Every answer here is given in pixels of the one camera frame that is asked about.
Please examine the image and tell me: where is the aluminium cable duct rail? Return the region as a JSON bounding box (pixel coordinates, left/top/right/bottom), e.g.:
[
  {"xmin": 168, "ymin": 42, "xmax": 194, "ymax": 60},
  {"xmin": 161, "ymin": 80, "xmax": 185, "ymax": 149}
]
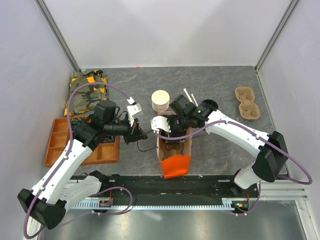
[{"xmin": 72, "ymin": 198, "xmax": 236, "ymax": 211}]

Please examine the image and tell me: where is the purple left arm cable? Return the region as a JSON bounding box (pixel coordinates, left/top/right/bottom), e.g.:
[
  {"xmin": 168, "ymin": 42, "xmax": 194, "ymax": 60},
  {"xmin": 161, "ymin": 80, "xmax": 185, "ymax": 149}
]
[{"xmin": 22, "ymin": 82, "xmax": 134, "ymax": 240}]

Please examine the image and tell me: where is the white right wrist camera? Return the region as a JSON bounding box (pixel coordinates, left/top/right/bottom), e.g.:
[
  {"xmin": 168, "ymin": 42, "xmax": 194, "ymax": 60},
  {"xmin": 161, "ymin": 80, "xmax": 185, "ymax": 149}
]
[{"xmin": 150, "ymin": 115, "xmax": 171, "ymax": 134}]

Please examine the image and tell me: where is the white wrapped straw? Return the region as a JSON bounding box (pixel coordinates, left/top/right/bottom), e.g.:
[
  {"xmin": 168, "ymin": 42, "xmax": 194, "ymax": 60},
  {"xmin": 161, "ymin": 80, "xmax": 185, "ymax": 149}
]
[
  {"xmin": 183, "ymin": 88, "xmax": 193, "ymax": 103},
  {"xmin": 191, "ymin": 93, "xmax": 198, "ymax": 107}
]

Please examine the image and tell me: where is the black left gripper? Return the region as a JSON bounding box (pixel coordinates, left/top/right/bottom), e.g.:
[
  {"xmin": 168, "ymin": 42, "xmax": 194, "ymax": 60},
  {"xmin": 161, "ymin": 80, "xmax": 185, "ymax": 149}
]
[{"xmin": 104, "ymin": 115, "xmax": 148, "ymax": 145}]

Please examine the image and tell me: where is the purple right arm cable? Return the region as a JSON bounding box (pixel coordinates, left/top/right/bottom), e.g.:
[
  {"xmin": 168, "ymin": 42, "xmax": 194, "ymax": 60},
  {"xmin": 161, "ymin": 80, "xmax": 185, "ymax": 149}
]
[{"xmin": 154, "ymin": 120, "xmax": 313, "ymax": 217}]

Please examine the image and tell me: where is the stack of paper cups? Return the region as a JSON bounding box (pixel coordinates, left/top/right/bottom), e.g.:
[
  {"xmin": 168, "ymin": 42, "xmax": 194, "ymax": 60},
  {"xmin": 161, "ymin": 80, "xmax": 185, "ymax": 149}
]
[{"xmin": 151, "ymin": 90, "xmax": 170, "ymax": 116}]

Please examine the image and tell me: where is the orange paper bag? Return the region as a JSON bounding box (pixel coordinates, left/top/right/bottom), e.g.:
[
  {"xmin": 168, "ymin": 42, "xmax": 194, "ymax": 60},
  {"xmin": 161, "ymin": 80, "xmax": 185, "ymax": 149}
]
[{"xmin": 155, "ymin": 136, "xmax": 192, "ymax": 179}]

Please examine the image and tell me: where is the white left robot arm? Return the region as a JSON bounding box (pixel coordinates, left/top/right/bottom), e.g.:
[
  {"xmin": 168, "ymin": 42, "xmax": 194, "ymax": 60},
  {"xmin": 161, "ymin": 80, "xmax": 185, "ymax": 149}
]
[{"xmin": 17, "ymin": 100, "xmax": 147, "ymax": 230}]

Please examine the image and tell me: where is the orange wooden compartment tray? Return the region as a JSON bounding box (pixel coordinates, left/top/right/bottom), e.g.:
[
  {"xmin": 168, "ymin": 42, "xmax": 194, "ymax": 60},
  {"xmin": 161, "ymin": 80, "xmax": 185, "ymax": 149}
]
[{"xmin": 44, "ymin": 117, "xmax": 120, "ymax": 168}]

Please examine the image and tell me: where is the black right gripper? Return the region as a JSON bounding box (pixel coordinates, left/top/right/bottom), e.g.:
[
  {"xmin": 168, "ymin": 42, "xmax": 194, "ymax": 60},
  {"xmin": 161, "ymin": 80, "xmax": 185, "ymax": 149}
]
[{"xmin": 164, "ymin": 114, "xmax": 190, "ymax": 144}]

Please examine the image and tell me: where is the cardboard cup carrier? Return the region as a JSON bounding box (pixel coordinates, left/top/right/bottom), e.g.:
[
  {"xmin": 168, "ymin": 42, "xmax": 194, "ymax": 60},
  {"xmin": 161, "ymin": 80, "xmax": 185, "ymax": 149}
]
[
  {"xmin": 234, "ymin": 86, "xmax": 261, "ymax": 120},
  {"xmin": 161, "ymin": 142, "xmax": 184, "ymax": 161}
]

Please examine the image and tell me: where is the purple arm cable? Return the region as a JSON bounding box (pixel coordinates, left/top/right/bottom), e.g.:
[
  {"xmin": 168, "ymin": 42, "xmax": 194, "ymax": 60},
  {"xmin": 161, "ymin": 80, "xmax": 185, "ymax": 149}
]
[
  {"xmin": 22, "ymin": 82, "xmax": 134, "ymax": 240},
  {"xmin": 154, "ymin": 120, "xmax": 313, "ymax": 217}
]

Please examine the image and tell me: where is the stack of black lids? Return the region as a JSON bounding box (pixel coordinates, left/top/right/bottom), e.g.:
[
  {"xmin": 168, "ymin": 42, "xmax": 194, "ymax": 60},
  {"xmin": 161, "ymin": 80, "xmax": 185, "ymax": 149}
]
[{"xmin": 205, "ymin": 99, "xmax": 219, "ymax": 109}]

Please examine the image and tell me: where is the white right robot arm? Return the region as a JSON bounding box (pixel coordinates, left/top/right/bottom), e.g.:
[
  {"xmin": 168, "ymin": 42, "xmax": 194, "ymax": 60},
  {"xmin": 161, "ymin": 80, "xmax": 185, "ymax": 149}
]
[{"xmin": 159, "ymin": 94, "xmax": 288, "ymax": 197}]

